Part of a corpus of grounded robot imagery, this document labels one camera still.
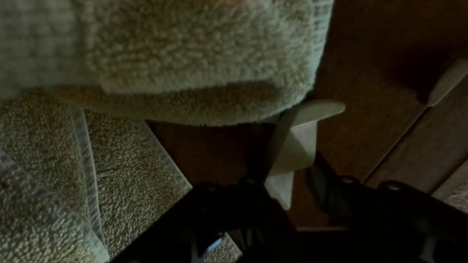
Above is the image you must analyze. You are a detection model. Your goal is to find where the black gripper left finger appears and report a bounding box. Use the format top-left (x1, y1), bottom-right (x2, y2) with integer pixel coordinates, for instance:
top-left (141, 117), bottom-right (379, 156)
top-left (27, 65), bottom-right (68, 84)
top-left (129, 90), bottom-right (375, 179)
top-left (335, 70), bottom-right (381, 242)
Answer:
top-left (112, 179), bottom-right (299, 263)

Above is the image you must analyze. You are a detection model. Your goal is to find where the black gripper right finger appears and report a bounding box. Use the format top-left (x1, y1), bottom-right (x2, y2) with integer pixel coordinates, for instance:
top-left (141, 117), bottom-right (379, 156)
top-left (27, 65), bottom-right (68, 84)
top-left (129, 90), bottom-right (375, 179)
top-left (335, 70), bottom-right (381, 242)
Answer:
top-left (306, 155), bottom-right (468, 263)

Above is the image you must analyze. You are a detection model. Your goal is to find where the pale wooden block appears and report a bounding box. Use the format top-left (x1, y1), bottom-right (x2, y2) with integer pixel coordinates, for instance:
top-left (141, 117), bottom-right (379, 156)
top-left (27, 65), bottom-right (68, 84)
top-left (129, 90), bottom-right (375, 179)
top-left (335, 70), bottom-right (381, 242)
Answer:
top-left (264, 99), bottom-right (346, 210)

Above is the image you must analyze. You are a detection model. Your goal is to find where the flat beige towel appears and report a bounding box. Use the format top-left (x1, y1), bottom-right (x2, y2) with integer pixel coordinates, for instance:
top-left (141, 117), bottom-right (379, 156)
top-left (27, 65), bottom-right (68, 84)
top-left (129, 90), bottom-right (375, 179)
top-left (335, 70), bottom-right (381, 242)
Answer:
top-left (433, 159), bottom-right (468, 213)

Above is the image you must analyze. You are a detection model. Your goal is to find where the crumpled beige towel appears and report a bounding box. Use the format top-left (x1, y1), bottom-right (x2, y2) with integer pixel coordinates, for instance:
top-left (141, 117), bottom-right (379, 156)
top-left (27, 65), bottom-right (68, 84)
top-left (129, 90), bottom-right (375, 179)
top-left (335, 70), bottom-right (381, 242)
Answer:
top-left (0, 0), bottom-right (334, 263)

